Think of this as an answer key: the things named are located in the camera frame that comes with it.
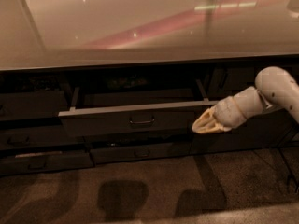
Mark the green snack bag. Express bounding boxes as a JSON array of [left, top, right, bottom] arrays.
[[105, 75, 149, 90]]

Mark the glossy beige countertop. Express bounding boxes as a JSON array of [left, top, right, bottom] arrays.
[[0, 0, 299, 71]]

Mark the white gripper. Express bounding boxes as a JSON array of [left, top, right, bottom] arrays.
[[192, 95, 248, 134]]

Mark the dark drawer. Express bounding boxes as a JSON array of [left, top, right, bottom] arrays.
[[90, 141, 191, 164], [0, 91, 67, 121], [84, 130, 192, 145], [0, 150, 93, 176], [58, 91, 216, 137], [0, 125, 84, 150]]

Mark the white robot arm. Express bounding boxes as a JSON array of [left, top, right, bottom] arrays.
[[192, 0, 299, 133]]

